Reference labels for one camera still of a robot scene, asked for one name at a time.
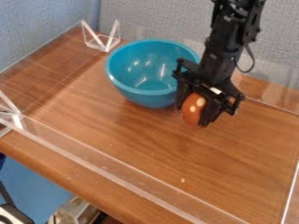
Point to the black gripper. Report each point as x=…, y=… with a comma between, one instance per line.
x=209, y=78

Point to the brown and white toy mushroom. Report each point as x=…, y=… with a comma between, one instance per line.
x=193, y=107

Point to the blue plastic bowl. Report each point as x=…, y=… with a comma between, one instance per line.
x=141, y=67

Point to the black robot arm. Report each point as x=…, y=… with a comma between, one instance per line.
x=235, y=26

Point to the clear acrylic barrier walls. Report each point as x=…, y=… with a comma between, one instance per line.
x=135, y=160

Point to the dark stand at left edge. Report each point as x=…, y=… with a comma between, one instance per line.
x=10, y=214

